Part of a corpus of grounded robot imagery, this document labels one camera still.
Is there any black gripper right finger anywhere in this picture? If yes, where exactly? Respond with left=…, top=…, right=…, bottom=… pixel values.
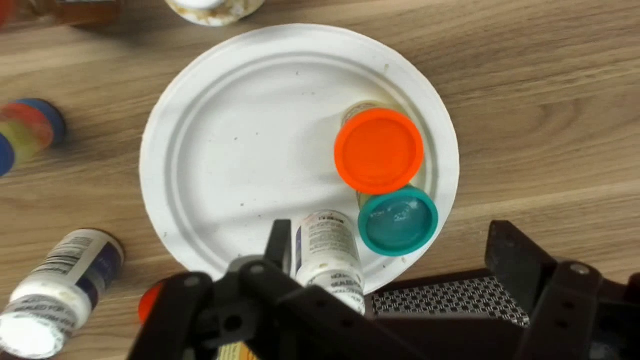
left=484, top=220, right=640, bottom=360

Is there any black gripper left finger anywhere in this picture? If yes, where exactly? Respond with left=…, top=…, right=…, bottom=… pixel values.
left=126, top=218, right=403, bottom=360

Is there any silver cap spice jar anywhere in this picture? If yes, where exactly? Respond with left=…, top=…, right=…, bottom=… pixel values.
left=290, top=208, right=369, bottom=317

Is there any teal-lid green dough can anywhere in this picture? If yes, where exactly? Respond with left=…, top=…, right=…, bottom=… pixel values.
left=357, top=187, right=440, bottom=259

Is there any orange-lid yellow dough can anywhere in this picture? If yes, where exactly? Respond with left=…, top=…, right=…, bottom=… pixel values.
left=333, top=106, right=428, bottom=197

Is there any white paper plate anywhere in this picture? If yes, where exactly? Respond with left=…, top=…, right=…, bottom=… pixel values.
left=139, top=23, right=462, bottom=296

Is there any black mesh basket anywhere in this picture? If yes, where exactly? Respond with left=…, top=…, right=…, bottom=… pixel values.
left=367, top=268, right=533, bottom=329

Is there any white bottle dark blue label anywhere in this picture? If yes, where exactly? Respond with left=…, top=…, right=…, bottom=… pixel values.
left=0, top=228, right=128, bottom=360

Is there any blue bowling pin toy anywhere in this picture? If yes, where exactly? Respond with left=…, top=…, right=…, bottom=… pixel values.
left=0, top=99, right=68, bottom=179

